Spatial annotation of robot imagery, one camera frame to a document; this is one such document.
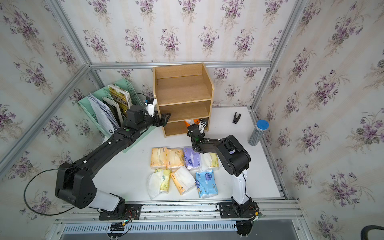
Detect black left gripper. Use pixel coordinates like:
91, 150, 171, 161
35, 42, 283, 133
135, 109, 171, 133

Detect white purple tissue pack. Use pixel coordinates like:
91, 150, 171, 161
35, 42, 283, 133
183, 147, 202, 171

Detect bright orange tissue pack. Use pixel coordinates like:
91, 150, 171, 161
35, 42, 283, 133
184, 119, 201, 128

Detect white yellow tissue pack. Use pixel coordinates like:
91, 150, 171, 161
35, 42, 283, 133
200, 153, 220, 171

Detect pale orange tissue pack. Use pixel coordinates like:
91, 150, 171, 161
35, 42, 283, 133
150, 147, 167, 169
167, 148, 185, 170

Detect orange flower tissue pack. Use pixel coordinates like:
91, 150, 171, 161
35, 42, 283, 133
171, 166, 196, 195

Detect light blue tissue pack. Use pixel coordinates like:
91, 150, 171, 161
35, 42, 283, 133
196, 170, 219, 199

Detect yellow green tissue pack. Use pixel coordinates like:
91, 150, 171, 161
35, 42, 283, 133
147, 169, 172, 200

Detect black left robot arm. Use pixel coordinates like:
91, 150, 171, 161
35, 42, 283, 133
55, 105, 171, 216

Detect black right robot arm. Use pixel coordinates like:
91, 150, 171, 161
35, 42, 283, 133
187, 124, 253, 215

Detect wooden three-tier shelf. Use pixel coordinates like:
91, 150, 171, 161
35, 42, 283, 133
153, 63, 215, 137

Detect black stapler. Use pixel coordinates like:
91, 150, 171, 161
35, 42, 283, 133
233, 112, 242, 124

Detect yellow cover book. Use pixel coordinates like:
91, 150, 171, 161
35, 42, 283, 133
108, 84, 133, 117

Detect grey bound book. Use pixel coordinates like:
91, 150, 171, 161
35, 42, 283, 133
102, 97, 123, 126

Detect white papers in organizer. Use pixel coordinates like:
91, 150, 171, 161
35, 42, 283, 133
87, 94, 120, 136

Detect blue capped striped cylinder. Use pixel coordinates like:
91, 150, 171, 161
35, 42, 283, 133
248, 120, 269, 146

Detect mint green desk organizer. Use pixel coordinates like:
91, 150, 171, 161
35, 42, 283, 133
77, 78, 157, 154

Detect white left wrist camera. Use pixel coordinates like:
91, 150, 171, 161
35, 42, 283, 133
144, 97, 157, 117

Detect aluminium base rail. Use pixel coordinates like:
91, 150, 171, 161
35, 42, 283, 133
51, 199, 304, 239

